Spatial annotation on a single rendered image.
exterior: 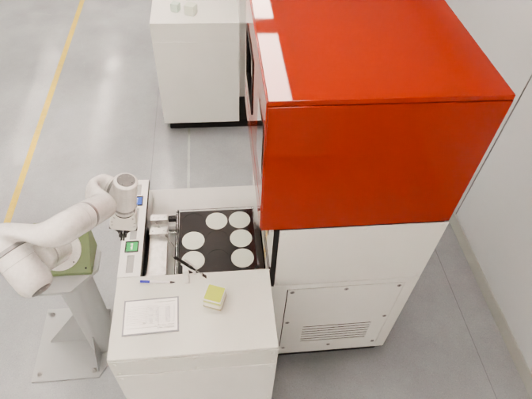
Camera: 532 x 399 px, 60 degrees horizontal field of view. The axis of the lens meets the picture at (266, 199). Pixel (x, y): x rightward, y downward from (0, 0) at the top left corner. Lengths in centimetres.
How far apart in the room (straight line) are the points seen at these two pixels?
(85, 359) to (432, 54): 235
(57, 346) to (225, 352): 144
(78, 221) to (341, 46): 98
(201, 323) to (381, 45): 119
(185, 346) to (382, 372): 142
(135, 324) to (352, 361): 144
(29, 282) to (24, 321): 176
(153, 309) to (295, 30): 115
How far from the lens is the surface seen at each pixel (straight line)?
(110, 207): 157
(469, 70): 164
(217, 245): 211
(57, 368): 297
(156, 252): 215
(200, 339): 182
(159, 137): 403
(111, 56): 512
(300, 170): 153
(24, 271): 145
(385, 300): 238
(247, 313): 186
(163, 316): 187
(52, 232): 140
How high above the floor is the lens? 261
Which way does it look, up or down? 49 degrees down
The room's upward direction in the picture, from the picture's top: 4 degrees clockwise
